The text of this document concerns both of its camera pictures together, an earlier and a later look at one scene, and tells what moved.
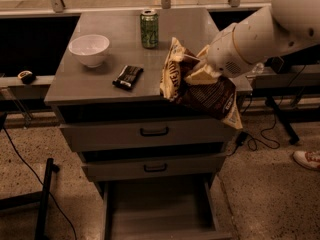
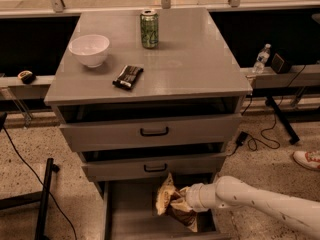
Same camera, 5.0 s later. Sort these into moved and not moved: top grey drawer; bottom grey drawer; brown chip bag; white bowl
Moved: brown chip bag
Not moved: bottom grey drawer; white bowl; top grey drawer
